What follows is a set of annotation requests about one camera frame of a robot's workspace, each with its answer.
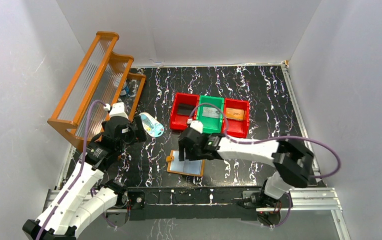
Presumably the red plastic bin left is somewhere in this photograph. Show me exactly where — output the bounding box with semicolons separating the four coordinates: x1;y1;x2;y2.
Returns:
169;92;199;132

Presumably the black credit card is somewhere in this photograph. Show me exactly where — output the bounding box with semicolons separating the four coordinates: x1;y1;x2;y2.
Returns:
176;103;195;116

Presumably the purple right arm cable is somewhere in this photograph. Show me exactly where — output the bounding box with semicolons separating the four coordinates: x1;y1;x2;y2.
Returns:
187;102;342;180

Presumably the white credit card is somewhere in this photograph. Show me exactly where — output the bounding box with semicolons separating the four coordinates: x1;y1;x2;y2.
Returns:
202;106;221;119

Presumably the white blue tube package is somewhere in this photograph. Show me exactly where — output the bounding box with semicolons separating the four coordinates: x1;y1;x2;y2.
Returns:
139;112;164;138

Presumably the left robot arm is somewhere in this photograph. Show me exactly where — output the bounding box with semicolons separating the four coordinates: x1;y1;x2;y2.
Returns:
22;115;146;240

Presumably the red plastic bin right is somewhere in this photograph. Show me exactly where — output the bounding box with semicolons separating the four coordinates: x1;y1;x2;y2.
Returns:
223;98;250;138

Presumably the green plastic bin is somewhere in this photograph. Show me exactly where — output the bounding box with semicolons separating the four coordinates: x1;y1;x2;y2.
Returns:
196;95;224;134

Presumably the blue white bottle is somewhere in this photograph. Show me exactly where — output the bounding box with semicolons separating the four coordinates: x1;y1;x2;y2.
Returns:
115;77;129;96

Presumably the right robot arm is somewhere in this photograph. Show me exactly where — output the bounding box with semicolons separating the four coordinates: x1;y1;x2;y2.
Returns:
178;127;314;207

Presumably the red plastic bin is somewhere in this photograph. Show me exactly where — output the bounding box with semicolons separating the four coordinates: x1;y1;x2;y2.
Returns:
169;92;199;132
223;98;250;138

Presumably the orange leather card holder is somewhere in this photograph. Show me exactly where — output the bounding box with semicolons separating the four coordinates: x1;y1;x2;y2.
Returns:
166;150;204;177

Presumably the aluminium frame rail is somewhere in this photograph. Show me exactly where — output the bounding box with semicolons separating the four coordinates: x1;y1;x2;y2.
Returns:
35;64;352;240

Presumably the orange wooden shelf rack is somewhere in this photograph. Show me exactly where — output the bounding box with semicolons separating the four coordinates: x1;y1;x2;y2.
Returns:
47;31;146;150

